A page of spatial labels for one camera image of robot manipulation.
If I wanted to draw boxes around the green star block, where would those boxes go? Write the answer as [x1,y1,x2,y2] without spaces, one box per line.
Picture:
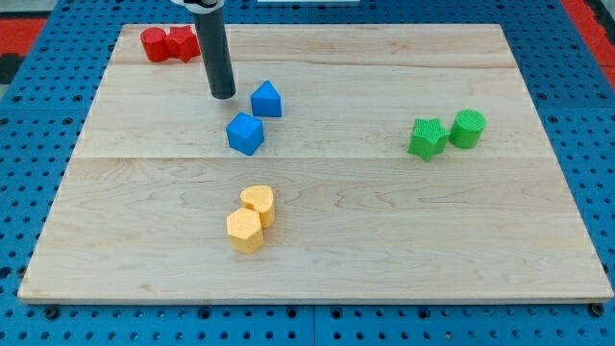
[406,118,450,161]

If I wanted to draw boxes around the red star block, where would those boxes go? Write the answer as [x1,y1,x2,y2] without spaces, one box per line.
[164,25,201,62]

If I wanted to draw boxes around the yellow heart block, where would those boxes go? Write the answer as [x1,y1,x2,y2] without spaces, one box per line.
[240,185,276,228]

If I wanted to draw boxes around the blue cube block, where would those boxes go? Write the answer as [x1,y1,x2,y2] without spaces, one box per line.
[226,112,264,156]

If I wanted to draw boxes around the yellow hexagon block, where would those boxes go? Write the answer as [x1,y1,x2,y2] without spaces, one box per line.
[226,208,264,254]

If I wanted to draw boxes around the blue triangular prism block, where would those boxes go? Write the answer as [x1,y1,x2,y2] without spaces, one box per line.
[251,80,283,117]

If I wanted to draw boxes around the light wooden board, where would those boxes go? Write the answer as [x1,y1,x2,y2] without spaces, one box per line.
[18,24,613,305]

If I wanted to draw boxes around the green cylinder block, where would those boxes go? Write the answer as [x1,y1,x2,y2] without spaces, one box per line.
[450,109,486,149]

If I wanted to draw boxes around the dark grey cylindrical robot stylus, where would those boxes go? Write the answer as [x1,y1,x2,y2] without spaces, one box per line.
[193,8,235,100]

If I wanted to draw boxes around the red cylinder block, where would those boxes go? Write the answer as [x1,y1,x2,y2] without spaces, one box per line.
[140,27,169,62]

